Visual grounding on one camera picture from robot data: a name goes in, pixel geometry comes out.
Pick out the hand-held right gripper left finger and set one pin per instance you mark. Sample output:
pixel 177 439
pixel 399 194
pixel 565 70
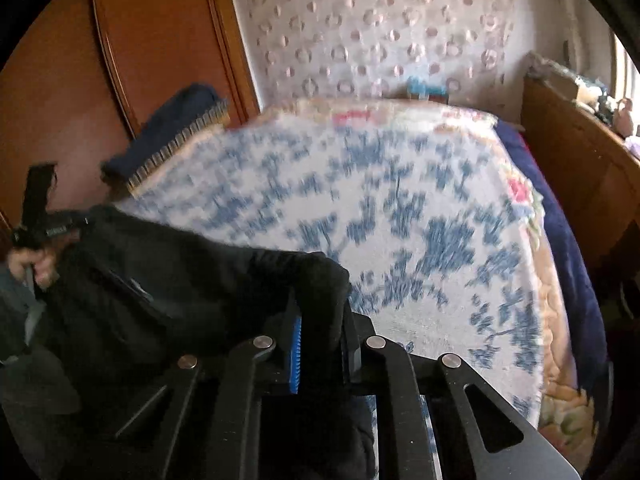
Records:
pixel 295 360

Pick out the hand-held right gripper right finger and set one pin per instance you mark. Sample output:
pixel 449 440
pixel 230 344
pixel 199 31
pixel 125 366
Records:
pixel 352 355

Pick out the black printed t-shirt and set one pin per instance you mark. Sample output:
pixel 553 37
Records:
pixel 175 270

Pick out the person's left forearm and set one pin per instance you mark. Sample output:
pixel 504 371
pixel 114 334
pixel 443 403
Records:
pixel 12 300

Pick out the navy blue folded clothes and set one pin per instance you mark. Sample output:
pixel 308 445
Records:
pixel 170 120

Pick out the person's left hand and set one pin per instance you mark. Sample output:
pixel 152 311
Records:
pixel 42 270

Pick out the dark patterned pillow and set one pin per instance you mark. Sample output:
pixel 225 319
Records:
pixel 175 147

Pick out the floral bed quilt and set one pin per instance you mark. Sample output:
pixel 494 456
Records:
pixel 400 185

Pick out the wooden slatted wardrobe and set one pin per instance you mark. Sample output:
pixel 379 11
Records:
pixel 150 35

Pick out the navy blue blanket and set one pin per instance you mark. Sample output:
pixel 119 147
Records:
pixel 570 260

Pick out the cardboard box with blue contents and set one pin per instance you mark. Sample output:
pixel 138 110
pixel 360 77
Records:
pixel 425 90

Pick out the wooden cabinet counter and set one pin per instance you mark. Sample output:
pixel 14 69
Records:
pixel 575 160

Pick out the pink bottle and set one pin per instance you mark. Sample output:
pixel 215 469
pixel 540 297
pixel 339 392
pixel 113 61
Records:
pixel 625 117

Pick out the window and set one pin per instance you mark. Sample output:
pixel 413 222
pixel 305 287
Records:
pixel 627 70

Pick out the circle patterned wall curtain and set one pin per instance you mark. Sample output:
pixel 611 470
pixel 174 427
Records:
pixel 375 25

